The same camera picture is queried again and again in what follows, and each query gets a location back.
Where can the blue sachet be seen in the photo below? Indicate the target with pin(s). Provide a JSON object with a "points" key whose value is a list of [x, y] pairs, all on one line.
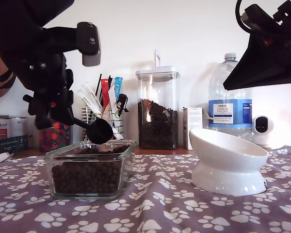
{"points": [[118, 85]]}

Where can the plain white sachet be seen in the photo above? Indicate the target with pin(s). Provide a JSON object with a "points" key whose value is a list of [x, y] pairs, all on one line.
{"points": [[112, 99]]}

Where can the white ceramic cat bowl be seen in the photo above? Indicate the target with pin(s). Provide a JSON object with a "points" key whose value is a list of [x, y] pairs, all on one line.
{"points": [[228, 174]]}

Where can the white printed carton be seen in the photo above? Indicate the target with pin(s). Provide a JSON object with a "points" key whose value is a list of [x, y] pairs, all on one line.
{"points": [[192, 128]]}

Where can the brown cat food kibble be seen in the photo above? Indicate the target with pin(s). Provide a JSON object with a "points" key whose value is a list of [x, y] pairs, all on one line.
{"points": [[157, 128], [87, 174]]}

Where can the white green print sachet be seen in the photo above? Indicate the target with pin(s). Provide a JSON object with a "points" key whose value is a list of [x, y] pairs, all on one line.
{"points": [[87, 100], [91, 91]]}

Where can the thin black stick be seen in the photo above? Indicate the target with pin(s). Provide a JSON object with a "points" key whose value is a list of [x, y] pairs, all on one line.
{"points": [[98, 84]]}

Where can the dark green printed box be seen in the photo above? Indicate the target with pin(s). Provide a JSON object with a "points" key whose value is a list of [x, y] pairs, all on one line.
{"points": [[9, 145]]}

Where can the black clip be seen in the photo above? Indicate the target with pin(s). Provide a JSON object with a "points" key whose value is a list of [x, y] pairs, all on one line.
{"points": [[122, 98]]}

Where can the red sachet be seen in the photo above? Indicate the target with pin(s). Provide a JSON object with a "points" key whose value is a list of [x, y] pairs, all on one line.
{"points": [[104, 89]]}

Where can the tall clear storage jar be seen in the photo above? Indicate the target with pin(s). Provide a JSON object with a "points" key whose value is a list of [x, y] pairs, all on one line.
{"points": [[157, 87]]}

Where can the white red labelled can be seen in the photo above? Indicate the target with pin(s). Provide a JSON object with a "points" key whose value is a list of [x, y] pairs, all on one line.
{"points": [[0, 126]]}

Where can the floral patterned tin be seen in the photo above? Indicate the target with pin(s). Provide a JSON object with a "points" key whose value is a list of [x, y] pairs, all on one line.
{"points": [[55, 140]]}

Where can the black plastic measuring scoop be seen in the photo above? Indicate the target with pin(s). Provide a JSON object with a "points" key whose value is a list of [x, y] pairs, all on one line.
{"points": [[99, 133]]}

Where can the purple paw print cloth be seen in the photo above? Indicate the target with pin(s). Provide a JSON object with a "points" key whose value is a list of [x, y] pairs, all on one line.
{"points": [[160, 213]]}

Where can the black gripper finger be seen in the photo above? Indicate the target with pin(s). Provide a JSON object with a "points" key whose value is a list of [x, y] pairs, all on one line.
{"points": [[269, 77], [48, 119], [252, 63], [68, 109]]}

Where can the small white round camera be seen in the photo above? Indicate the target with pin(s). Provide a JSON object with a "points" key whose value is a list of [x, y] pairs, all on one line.
{"points": [[262, 128]]}

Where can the large clear water bottle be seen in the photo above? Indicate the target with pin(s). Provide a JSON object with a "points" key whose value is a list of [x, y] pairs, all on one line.
{"points": [[230, 114]]}

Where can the clear glass food container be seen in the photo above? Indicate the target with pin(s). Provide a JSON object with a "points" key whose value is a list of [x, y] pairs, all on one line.
{"points": [[128, 165]]}

